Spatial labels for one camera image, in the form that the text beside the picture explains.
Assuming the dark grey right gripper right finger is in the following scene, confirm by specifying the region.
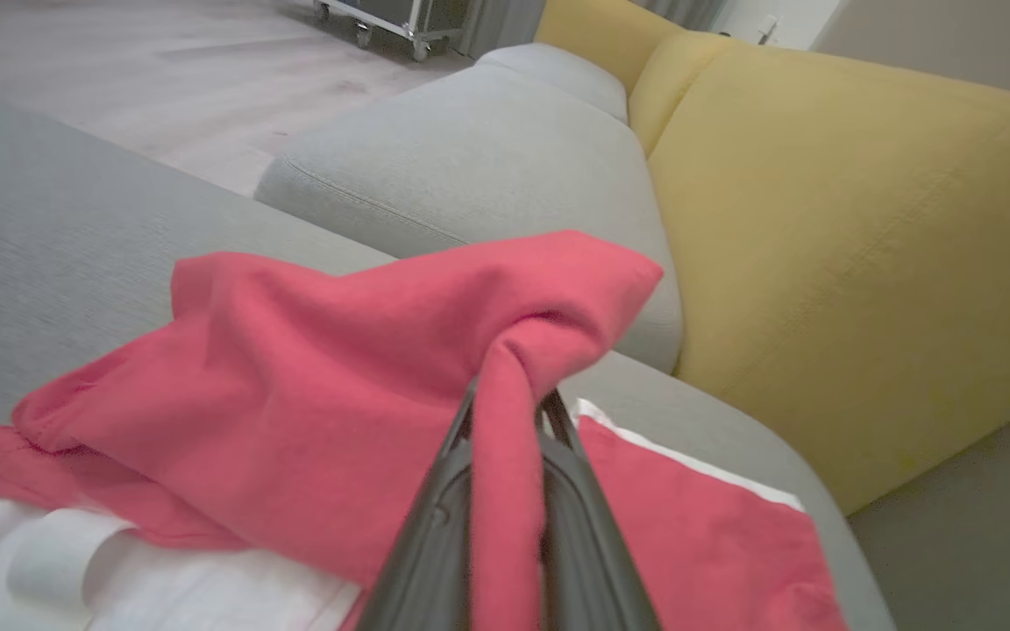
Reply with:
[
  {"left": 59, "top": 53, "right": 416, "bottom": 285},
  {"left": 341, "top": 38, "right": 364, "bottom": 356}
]
[{"left": 540, "top": 390, "right": 664, "bottom": 631}]

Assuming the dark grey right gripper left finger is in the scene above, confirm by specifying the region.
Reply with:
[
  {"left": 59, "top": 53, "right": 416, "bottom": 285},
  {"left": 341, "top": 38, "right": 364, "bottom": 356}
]
[{"left": 356, "top": 386, "right": 478, "bottom": 631}]

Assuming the red white basketball jersey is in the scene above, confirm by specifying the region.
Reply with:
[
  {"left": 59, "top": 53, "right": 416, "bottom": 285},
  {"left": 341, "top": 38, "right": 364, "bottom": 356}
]
[{"left": 0, "top": 230, "right": 665, "bottom": 631}]

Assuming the large yellow sofa back cushion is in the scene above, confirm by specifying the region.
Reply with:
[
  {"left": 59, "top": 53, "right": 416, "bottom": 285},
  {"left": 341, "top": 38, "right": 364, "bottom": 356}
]
[{"left": 628, "top": 31, "right": 1010, "bottom": 516}]

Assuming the grey sofa seat cushion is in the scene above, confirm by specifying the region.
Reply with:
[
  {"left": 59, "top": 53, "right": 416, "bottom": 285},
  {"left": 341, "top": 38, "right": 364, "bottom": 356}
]
[{"left": 253, "top": 44, "right": 684, "bottom": 373}]

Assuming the large grey sofa seat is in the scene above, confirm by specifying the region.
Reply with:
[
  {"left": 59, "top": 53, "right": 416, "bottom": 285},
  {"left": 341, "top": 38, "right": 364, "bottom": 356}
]
[{"left": 0, "top": 83, "right": 900, "bottom": 631}]

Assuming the small yellow sofa back cushion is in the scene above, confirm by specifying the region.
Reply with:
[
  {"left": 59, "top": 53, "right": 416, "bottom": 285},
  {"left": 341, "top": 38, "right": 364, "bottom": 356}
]
[{"left": 533, "top": 0, "right": 686, "bottom": 97}]

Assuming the grey curtain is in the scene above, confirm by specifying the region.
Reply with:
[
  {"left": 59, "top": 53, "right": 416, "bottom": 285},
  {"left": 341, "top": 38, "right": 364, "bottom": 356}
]
[
  {"left": 461, "top": 0, "right": 550, "bottom": 60},
  {"left": 637, "top": 0, "right": 729, "bottom": 34}
]

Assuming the metal cart with wheels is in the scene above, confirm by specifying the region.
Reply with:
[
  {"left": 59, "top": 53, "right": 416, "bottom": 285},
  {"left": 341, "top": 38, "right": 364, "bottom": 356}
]
[{"left": 312, "top": 0, "right": 475, "bottom": 62}]

